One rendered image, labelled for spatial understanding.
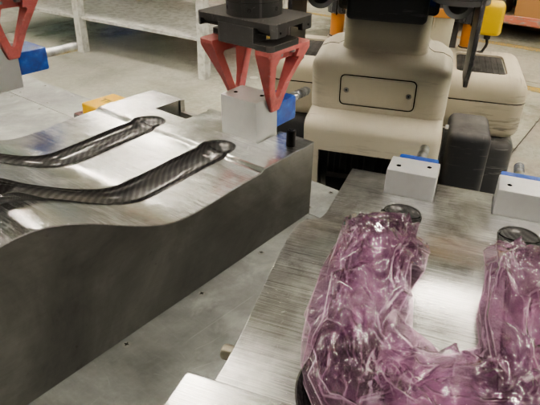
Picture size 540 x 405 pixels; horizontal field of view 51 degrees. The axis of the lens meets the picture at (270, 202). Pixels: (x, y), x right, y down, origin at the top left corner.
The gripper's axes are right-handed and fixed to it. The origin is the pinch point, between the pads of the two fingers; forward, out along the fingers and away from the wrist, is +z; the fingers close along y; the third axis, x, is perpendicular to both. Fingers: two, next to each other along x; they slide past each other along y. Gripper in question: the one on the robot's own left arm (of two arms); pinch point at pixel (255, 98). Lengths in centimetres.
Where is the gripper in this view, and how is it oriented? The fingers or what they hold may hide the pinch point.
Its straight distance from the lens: 62.4
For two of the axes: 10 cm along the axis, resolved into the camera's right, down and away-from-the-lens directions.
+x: 6.2, -4.0, 6.7
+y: 7.8, 3.2, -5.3
